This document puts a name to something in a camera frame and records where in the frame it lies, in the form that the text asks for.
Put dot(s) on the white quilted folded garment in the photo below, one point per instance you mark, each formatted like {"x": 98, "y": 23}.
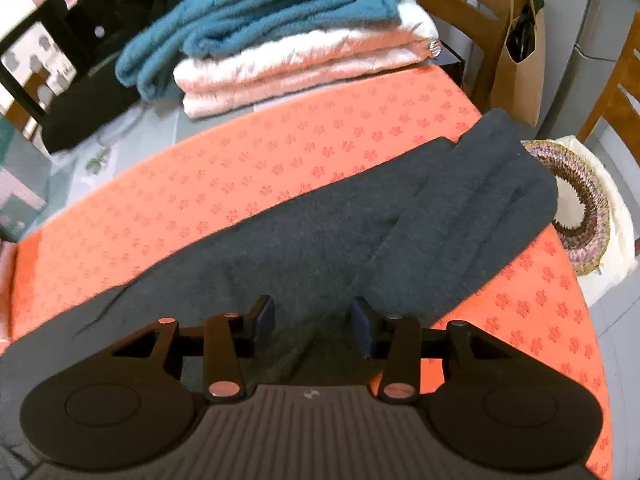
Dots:
{"x": 300, "y": 60}

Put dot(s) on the teal and pink carton box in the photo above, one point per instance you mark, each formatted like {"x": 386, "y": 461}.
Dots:
{"x": 20, "y": 195}

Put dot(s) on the teal knit sweater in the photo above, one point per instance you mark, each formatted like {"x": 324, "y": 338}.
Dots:
{"x": 260, "y": 15}

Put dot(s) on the crocheted seat cushion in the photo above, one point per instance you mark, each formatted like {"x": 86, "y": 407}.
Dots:
{"x": 595, "y": 210}

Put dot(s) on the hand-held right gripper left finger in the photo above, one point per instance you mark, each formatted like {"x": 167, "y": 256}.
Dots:
{"x": 265, "y": 320}

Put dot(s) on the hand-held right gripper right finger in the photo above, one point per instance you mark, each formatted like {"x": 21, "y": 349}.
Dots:
{"x": 362, "y": 322}

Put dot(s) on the grey refrigerator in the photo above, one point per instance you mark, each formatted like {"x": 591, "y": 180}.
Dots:
{"x": 585, "y": 10}

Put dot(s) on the brown paper bag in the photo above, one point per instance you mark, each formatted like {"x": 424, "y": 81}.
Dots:
{"x": 515, "y": 90}

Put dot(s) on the water dispenser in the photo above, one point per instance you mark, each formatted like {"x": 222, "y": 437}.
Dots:
{"x": 85, "y": 15}

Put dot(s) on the orange patterned mat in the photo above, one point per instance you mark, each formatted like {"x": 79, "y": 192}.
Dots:
{"x": 250, "y": 170}

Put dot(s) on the dark grey pants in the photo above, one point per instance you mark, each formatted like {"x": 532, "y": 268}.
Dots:
{"x": 320, "y": 240}

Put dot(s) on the black folded garment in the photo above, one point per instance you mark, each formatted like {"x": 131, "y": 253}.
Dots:
{"x": 85, "y": 115}

